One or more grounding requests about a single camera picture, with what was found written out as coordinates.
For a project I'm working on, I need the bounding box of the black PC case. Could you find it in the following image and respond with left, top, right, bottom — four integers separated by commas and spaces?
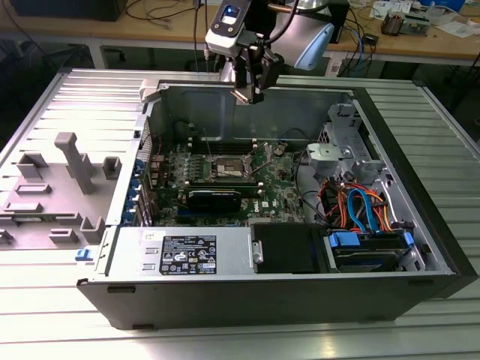
76, 76, 479, 331

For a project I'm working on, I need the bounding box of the silver power supply with label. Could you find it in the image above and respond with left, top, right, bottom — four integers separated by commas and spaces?
106, 226, 254, 277

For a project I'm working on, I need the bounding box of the large black box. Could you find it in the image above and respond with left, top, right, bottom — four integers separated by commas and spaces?
9, 0, 123, 22

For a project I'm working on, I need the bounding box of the black RAM slot bank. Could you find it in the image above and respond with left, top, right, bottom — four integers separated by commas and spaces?
188, 136, 259, 155

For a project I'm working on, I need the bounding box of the silver drive cage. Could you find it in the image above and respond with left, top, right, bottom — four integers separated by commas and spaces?
316, 103, 398, 196

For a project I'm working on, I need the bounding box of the wooden workbench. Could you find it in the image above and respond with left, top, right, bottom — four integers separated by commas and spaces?
0, 0, 480, 71

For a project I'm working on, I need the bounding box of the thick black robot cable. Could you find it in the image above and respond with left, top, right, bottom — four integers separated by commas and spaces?
268, 0, 301, 42

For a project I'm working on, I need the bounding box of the black upright speaker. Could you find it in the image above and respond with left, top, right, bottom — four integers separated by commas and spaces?
329, 0, 352, 44

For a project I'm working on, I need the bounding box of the white paper sheet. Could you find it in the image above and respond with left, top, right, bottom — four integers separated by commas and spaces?
434, 20, 480, 38

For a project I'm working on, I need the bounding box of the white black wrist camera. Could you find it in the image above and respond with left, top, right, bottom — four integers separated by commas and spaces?
205, 1, 245, 57

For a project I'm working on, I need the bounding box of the grey parts rack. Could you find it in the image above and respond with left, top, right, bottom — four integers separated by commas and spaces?
0, 130, 123, 251

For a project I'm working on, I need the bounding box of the metal socket cover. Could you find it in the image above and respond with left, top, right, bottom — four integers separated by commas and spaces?
242, 141, 274, 176

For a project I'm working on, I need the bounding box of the blue desk cable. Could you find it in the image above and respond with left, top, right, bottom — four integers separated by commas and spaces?
358, 31, 367, 72

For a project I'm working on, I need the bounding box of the black graphics card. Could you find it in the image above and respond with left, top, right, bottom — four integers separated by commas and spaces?
185, 187, 243, 215

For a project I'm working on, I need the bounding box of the CPU socket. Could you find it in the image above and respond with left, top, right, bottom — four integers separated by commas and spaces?
207, 151, 256, 182

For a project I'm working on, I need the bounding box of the silver metal bracket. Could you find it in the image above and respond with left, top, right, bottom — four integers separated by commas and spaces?
305, 142, 356, 170

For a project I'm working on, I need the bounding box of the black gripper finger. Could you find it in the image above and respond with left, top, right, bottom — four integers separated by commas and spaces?
232, 48, 253, 95
250, 40, 285, 105

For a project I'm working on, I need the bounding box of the printed leaflet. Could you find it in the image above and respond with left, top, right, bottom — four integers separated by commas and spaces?
369, 1, 412, 20

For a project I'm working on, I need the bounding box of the black wire in case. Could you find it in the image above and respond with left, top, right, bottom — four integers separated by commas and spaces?
293, 148, 329, 228

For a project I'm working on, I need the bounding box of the blue wire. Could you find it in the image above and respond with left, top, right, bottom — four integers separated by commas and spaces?
346, 189, 380, 236

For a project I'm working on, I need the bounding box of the white case latch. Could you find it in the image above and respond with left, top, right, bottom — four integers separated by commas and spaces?
138, 78, 168, 104

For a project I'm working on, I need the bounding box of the hard disk in blue carrier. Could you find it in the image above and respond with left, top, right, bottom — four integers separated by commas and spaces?
324, 230, 416, 273

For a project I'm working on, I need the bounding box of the green motherboard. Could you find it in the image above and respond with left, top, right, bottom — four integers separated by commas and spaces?
149, 140, 312, 228

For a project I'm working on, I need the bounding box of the orange wire bundle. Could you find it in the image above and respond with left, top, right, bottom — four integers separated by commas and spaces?
318, 179, 398, 233

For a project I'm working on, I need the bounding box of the grey electronics box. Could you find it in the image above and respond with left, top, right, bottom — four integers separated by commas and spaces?
403, 10, 431, 38

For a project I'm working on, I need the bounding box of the small finned metal device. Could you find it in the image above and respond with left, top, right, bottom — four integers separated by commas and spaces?
381, 10, 405, 38

